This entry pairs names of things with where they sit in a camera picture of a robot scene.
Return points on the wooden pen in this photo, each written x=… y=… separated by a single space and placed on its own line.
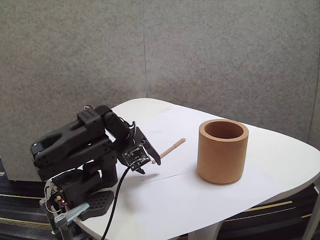
x=175 y=145

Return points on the brown cylindrical pen holder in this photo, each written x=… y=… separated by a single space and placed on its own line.
x=220 y=160

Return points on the grey metal table clamp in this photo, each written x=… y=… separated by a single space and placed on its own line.
x=75 y=211

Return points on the white table leg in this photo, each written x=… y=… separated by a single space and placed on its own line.
x=202 y=231
x=310 y=220

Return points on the small camera circuit board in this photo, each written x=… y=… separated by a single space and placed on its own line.
x=136 y=156

